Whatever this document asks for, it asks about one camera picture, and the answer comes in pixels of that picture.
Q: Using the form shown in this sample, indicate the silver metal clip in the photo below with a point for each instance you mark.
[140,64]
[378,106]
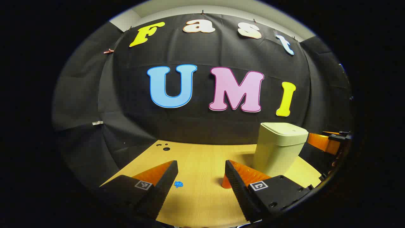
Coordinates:
[97,122]

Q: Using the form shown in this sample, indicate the black backdrop cloth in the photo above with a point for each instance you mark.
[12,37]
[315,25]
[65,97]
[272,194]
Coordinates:
[126,104]

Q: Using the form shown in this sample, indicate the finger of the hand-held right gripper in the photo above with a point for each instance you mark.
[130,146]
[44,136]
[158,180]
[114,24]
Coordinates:
[322,142]

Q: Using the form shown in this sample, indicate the pale green garbage bin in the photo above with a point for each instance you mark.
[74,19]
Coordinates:
[278,148]

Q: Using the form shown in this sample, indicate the orange pop can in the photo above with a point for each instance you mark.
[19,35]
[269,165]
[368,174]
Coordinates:
[226,183]

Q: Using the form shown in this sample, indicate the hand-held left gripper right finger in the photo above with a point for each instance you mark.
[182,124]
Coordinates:
[239,186]

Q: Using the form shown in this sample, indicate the copper metal clip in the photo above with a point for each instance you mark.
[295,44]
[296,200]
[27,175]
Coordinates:
[108,51]

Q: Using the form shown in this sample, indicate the blue paper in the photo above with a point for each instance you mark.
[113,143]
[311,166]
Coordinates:
[178,184]

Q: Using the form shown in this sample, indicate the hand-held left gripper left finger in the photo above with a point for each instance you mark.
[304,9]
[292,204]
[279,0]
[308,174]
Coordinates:
[164,186]

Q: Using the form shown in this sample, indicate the wooden desktop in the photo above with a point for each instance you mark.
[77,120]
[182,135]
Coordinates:
[199,164]

